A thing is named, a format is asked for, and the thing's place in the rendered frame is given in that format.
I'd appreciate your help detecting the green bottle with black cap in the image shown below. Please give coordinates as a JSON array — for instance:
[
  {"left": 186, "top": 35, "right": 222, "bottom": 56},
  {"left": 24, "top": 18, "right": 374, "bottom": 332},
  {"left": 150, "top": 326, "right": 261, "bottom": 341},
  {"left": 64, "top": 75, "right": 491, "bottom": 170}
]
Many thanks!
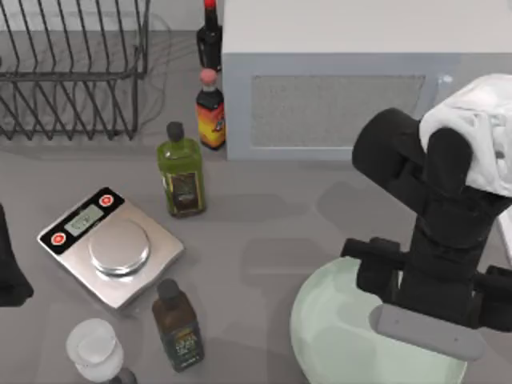
[{"left": 155, "top": 121, "right": 208, "bottom": 219}]

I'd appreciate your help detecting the dark bottle with orange label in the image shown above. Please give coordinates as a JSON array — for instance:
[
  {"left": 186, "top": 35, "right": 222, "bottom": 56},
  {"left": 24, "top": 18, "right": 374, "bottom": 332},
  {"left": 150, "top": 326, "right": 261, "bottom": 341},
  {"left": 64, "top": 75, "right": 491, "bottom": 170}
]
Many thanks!
[{"left": 194, "top": 67, "right": 228, "bottom": 152}]

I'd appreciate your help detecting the clear glass cup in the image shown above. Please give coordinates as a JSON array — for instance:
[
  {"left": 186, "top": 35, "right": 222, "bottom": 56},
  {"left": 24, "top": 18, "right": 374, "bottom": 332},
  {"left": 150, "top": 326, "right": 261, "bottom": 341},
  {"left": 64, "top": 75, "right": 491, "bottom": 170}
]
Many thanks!
[{"left": 65, "top": 318, "right": 139, "bottom": 384}]

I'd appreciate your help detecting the silver kitchen scale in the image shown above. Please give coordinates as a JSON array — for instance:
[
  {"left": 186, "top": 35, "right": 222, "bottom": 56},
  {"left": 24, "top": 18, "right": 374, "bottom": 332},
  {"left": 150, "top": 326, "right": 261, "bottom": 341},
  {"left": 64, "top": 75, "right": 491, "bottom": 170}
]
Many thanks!
[{"left": 36, "top": 186, "right": 186, "bottom": 311}]

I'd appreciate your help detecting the pale grey microwave oven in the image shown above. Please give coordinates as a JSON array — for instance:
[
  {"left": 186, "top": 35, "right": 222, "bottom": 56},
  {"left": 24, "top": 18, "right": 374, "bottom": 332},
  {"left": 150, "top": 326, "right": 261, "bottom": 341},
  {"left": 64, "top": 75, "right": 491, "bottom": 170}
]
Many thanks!
[{"left": 221, "top": 0, "right": 512, "bottom": 162}]

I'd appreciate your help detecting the pale green bowl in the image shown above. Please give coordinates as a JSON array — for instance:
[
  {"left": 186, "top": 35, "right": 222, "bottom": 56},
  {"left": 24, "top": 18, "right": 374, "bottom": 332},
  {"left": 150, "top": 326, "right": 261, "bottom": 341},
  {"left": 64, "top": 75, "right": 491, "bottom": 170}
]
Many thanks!
[{"left": 288, "top": 255, "right": 470, "bottom": 384}]

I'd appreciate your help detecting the pale grey rounded box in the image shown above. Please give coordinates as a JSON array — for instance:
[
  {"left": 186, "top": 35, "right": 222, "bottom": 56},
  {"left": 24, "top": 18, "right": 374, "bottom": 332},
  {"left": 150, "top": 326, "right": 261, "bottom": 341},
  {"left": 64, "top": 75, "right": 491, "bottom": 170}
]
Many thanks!
[{"left": 368, "top": 303, "right": 487, "bottom": 361}]

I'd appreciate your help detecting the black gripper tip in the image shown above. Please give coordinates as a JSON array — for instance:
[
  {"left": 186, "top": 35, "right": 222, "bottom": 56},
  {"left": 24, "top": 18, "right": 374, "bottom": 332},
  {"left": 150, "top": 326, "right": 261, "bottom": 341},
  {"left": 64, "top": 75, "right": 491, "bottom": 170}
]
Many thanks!
[{"left": 0, "top": 203, "right": 35, "bottom": 308}]

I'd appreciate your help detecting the dark brown bottle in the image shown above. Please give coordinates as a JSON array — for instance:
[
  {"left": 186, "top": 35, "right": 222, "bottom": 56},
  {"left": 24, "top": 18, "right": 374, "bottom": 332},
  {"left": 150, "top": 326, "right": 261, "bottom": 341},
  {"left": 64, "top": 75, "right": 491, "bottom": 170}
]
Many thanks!
[{"left": 150, "top": 278, "right": 206, "bottom": 374}]

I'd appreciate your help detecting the black wire dish rack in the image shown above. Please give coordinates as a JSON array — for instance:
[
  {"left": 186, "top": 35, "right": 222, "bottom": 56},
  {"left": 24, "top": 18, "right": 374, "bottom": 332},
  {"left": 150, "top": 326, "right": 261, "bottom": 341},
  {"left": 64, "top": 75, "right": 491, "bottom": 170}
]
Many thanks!
[{"left": 0, "top": 0, "right": 153, "bottom": 142}]

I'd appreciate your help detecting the dark bottle with red cap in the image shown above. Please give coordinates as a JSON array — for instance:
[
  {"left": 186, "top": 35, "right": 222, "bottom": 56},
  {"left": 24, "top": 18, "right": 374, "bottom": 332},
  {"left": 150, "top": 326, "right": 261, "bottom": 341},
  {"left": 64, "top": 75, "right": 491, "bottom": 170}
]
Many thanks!
[{"left": 195, "top": 0, "right": 224, "bottom": 74}]

